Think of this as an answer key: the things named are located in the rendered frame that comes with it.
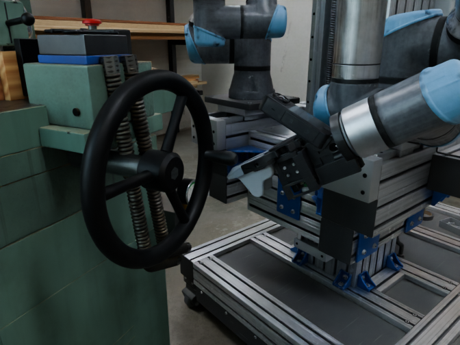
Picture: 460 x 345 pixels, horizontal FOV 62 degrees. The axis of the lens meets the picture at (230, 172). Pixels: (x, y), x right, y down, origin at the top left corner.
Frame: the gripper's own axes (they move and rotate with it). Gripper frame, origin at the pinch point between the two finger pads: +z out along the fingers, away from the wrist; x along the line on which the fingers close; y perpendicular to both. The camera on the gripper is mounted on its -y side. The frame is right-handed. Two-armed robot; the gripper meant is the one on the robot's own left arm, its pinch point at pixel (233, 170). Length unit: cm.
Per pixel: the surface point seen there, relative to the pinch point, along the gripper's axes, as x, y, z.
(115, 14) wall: 230, -154, 181
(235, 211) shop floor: 137, 35, 97
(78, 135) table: -17.5, -14.8, 9.2
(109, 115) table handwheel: -21.3, -13.6, -1.7
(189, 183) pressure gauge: 13.2, -0.3, 19.9
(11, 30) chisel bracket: -10.8, -37.0, 19.3
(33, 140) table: -18.5, -17.8, 17.1
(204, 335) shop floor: 39, 53, 66
